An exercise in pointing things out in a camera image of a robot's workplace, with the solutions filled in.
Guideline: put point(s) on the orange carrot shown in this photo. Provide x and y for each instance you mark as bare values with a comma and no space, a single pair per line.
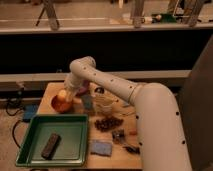
133,132

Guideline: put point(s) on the green plastic tray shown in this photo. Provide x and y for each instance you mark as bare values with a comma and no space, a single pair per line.
71,150

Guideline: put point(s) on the small metal clip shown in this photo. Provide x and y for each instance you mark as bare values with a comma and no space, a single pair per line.
118,136

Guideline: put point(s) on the wooden board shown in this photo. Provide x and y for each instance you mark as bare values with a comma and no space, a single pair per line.
120,158

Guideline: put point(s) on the purple bowl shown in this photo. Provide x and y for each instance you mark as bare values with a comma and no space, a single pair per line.
84,88

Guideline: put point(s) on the blue-grey flat object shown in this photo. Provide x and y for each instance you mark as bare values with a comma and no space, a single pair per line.
87,102

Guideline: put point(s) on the dark rectangular block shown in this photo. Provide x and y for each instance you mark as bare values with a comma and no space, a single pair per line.
50,146

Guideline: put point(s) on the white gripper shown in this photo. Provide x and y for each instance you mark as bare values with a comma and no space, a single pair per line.
72,84

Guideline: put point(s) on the black round lid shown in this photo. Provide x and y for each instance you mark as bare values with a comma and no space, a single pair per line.
99,90

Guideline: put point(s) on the red bowl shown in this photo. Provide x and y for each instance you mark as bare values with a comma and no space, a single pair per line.
61,106

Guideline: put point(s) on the light blue cloth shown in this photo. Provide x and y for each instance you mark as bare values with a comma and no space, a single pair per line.
125,104

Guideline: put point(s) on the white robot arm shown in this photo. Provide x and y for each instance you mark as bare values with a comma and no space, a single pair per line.
161,138

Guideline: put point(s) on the blue sponge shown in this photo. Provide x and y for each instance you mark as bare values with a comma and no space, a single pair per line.
101,148

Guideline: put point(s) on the blue box on floor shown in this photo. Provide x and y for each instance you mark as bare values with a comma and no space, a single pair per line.
29,112

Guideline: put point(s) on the yellow-red apple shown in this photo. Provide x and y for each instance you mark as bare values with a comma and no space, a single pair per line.
62,95

